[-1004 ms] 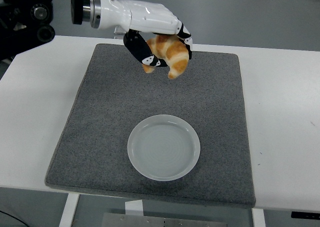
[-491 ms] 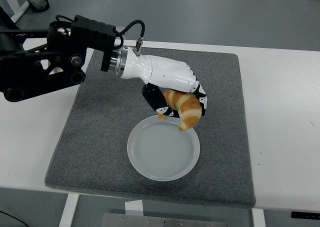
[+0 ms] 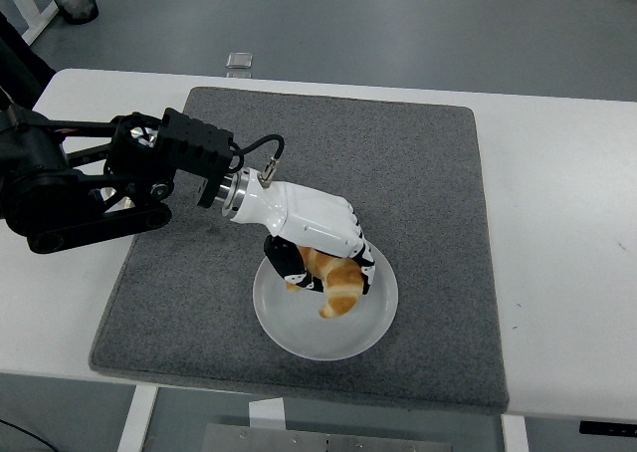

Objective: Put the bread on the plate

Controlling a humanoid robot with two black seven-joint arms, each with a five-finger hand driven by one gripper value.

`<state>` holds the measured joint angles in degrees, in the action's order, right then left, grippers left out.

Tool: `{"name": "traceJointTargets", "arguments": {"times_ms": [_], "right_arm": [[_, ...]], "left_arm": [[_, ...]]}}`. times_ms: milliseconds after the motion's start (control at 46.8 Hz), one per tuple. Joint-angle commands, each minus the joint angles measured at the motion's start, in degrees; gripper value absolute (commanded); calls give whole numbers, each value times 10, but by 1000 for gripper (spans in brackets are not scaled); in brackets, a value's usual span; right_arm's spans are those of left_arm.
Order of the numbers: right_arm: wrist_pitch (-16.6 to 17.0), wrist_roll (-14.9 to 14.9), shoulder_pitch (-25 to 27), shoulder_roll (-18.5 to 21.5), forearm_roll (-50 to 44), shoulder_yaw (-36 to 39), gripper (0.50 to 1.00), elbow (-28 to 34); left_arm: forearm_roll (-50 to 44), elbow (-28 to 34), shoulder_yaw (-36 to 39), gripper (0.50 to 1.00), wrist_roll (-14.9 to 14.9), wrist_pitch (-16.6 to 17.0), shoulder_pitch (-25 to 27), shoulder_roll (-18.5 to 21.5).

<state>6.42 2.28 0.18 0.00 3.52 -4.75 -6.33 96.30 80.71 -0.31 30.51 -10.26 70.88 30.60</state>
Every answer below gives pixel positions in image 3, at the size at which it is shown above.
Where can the silver floor socket cover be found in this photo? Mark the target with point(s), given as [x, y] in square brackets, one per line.
[240, 60]

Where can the golden croissant bread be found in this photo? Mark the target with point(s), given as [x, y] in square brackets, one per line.
[343, 293]

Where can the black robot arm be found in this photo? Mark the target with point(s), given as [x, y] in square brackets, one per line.
[144, 163]

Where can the white table leg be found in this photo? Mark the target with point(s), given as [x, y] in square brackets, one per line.
[137, 422]
[515, 434]

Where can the pale grey round plate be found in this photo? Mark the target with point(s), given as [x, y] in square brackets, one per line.
[308, 332]

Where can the white furniture frame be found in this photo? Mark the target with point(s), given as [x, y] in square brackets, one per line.
[37, 24]

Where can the grey felt mat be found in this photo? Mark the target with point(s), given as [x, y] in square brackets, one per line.
[398, 173]

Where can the black table control panel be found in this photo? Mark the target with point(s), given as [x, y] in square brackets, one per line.
[607, 427]

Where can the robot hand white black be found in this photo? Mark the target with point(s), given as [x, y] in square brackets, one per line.
[308, 218]

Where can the person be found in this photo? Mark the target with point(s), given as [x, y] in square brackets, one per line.
[22, 64]

